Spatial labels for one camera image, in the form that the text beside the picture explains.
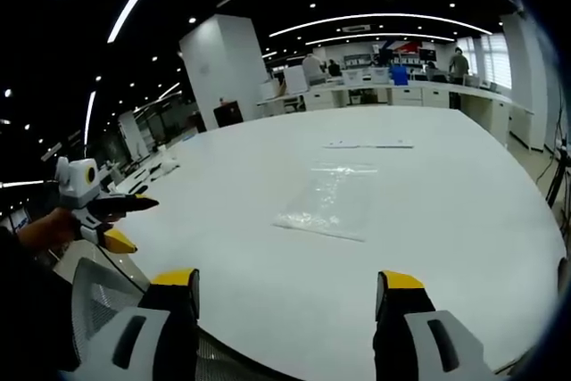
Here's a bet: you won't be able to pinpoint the black tripod stand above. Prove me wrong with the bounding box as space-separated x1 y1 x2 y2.
544 142 571 209

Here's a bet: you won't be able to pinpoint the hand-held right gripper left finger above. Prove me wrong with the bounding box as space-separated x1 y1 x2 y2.
56 268 202 381

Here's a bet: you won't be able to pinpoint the person's black sleeve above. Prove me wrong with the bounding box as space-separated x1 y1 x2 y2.
0 225 84 381

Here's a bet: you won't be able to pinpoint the blue storage box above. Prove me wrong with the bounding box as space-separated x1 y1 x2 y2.
388 63 410 87

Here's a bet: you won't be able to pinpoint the white storage box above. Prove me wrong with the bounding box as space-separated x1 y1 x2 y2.
340 67 392 87

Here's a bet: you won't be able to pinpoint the dark red cabinet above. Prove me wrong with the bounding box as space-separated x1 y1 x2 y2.
212 101 245 128

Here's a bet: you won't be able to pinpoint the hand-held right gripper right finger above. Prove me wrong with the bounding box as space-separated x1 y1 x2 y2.
373 269 497 381

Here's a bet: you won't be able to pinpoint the person's left hand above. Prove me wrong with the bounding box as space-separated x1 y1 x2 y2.
17 207 84 261

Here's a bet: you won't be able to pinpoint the flat white paper sheets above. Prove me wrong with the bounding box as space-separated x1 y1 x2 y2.
322 138 415 151

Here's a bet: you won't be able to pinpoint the clear resealable plastic bag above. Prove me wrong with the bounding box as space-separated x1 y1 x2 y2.
271 158 379 244

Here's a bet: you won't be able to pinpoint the grey mesh office chair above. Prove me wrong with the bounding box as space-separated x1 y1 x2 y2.
70 256 286 381

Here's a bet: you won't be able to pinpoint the white square pillar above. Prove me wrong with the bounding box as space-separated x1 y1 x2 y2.
178 13 270 134

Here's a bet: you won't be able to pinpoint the long white counter cabinets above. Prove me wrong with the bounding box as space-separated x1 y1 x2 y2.
256 78 548 151

